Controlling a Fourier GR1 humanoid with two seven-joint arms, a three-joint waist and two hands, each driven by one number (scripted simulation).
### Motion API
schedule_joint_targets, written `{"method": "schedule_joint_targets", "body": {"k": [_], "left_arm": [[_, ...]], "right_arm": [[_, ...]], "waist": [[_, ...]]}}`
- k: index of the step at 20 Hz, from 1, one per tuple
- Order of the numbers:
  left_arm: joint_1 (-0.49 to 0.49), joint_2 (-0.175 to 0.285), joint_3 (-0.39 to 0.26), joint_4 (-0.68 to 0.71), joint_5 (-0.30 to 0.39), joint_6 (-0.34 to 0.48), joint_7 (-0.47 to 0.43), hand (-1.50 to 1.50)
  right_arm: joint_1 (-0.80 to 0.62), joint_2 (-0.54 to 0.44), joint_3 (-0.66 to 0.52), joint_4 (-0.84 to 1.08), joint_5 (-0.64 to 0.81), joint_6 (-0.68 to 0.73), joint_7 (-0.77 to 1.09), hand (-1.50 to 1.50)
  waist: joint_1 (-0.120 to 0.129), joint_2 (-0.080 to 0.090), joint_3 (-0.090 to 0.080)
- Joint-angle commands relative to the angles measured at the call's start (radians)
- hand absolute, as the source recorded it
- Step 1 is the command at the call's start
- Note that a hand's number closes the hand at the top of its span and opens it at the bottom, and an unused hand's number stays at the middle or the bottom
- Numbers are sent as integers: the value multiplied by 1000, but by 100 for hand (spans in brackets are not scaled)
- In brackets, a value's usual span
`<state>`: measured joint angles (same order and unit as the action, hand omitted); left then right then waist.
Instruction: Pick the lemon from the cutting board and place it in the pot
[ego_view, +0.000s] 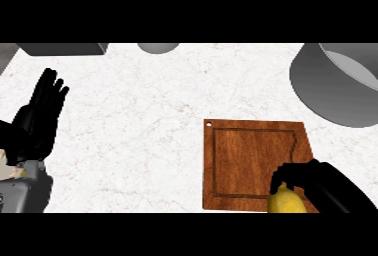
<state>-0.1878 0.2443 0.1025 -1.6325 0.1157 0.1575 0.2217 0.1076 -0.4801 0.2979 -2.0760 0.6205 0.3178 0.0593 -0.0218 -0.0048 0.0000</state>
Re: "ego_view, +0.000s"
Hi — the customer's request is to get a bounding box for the grey metal pot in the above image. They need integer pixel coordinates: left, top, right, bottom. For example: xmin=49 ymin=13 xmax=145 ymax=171
xmin=289 ymin=43 xmax=378 ymax=129

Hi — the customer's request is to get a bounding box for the grey round object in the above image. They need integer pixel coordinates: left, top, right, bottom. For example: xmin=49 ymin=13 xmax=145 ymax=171
xmin=136 ymin=43 xmax=182 ymax=55

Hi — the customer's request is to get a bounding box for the dark grey box appliance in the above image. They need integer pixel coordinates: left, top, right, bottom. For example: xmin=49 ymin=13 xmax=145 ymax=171
xmin=15 ymin=43 xmax=111 ymax=57

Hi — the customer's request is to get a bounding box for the yellow lemon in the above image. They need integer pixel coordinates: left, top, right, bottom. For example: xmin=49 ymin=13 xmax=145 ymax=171
xmin=266 ymin=182 xmax=309 ymax=214

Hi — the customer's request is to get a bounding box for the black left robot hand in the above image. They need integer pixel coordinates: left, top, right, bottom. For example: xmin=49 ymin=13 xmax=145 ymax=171
xmin=0 ymin=67 xmax=72 ymax=167

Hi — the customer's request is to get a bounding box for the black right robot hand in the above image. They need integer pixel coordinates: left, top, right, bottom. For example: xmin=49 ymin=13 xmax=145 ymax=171
xmin=269 ymin=158 xmax=378 ymax=214

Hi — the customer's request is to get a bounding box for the brown wooden cutting board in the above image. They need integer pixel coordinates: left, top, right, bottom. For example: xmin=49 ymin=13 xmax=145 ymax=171
xmin=201 ymin=118 xmax=321 ymax=214

